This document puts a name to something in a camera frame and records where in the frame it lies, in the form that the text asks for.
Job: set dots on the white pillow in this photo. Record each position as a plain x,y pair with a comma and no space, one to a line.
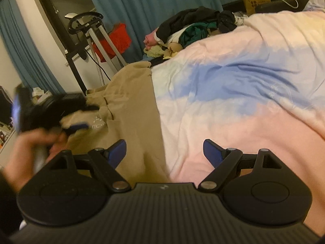
316,2

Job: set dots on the pale yellow cloth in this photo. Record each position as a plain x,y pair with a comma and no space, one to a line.
154,51

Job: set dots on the white garment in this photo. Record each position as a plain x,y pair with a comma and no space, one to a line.
174,35

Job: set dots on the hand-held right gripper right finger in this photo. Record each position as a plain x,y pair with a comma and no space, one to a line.
211,151

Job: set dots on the pink cloth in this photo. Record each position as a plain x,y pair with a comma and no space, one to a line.
151,39

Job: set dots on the blue curtain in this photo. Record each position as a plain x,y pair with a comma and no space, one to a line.
157,2
28,48

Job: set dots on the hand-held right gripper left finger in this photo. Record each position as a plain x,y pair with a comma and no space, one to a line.
118,150

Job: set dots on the tan garment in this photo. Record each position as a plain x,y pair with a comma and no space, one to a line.
129,111

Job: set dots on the green garment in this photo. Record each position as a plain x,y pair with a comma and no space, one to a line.
195,31

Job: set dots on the white patterned cloth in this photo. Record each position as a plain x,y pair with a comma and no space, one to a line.
241,18

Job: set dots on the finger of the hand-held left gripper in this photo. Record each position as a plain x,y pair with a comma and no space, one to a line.
77,127
87,106

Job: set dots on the beige garment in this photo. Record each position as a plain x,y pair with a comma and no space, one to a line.
174,47

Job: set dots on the pastel tie-dye blanket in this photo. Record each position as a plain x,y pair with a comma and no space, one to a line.
241,86

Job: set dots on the person's left hand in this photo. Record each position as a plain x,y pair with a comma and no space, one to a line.
24,155

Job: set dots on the cluttered shelf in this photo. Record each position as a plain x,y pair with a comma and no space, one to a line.
5,122

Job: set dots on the black speckled garment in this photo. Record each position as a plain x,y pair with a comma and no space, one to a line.
226,20

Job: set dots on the brown paper bag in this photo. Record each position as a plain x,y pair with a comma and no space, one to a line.
255,1

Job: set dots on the red bag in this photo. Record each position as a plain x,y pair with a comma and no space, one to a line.
118,39

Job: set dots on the exercise machine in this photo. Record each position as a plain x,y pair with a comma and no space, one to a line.
87,22

